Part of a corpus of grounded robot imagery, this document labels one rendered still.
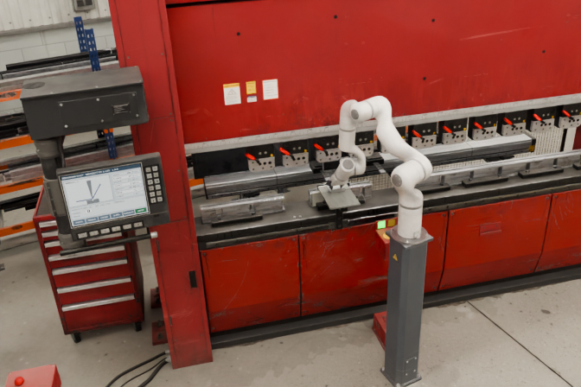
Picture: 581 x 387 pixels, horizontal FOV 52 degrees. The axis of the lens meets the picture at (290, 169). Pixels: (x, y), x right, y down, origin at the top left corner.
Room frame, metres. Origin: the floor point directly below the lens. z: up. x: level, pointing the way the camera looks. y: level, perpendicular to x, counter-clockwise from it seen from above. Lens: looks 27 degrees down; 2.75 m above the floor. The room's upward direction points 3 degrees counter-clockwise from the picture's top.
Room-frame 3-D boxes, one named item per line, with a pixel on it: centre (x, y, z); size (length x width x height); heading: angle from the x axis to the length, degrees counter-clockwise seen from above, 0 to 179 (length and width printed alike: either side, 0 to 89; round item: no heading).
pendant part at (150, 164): (2.44, 0.81, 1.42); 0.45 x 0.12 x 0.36; 107
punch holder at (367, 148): (3.24, -0.42, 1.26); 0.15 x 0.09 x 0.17; 102
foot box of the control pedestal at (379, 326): (2.93, -0.61, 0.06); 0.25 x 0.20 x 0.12; 14
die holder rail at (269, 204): (3.10, 0.29, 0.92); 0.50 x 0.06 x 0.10; 102
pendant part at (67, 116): (2.50, 0.89, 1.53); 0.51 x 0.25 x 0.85; 107
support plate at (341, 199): (3.06, -0.28, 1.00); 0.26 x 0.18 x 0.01; 12
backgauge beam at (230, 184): (3.59, -0.57, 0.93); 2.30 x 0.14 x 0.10; 102
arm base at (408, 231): (2.62, -0.60, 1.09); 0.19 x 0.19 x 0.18
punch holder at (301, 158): (3.16, -0.03, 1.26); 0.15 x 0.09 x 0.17; 102
